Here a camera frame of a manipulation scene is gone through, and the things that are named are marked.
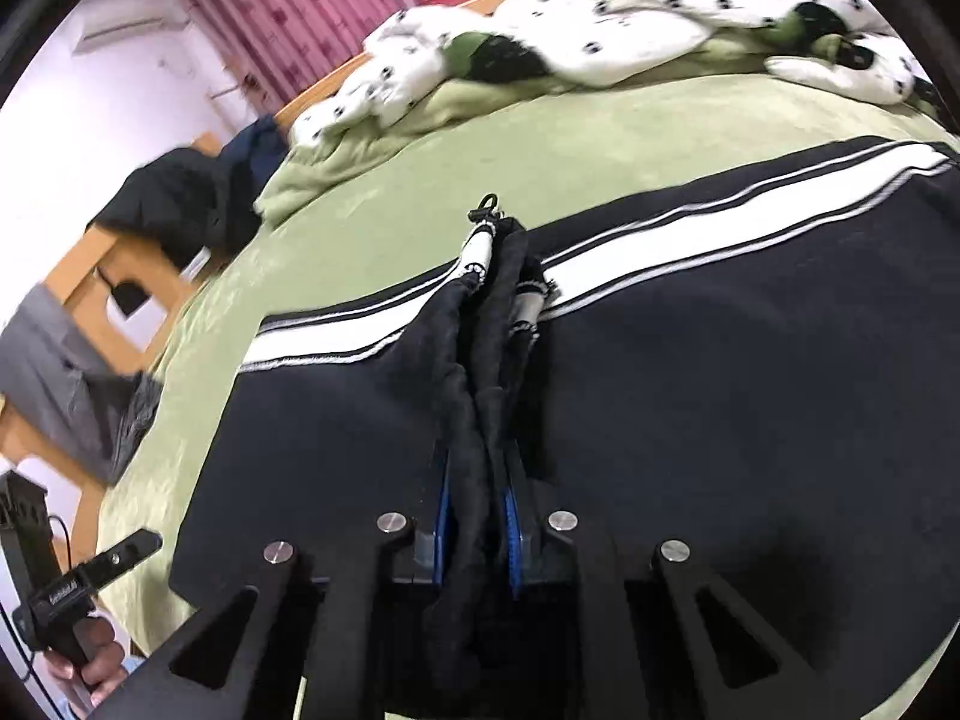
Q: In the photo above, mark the person left hand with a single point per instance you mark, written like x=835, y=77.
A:
x=103, y=672

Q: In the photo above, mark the grey denim jeans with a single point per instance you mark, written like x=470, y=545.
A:
x=55, y=378

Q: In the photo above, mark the green fleece bed sheet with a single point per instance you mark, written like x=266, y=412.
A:
x=556, y=155

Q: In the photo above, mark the wooden bed frame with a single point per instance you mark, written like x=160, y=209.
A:
x=135, y=292

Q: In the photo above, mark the wooden coat rack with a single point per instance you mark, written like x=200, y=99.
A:
x=229, y=99

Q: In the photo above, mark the white air conditioner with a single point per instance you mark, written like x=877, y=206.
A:
x=92, y=31

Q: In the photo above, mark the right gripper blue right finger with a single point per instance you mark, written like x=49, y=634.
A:
x=531, y=554

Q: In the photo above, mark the navy blue garment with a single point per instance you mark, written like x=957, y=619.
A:
x=249, y=160

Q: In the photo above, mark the black jacket on bed rail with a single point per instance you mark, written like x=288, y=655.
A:
x=183, y=202

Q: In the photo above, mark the white floral quilt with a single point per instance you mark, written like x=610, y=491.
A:
x=842, y=46

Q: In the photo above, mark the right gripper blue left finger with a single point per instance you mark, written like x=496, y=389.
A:
x=431, y=518

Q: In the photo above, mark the black sweatpants with white stripe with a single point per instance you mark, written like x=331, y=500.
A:
x=762, y=364

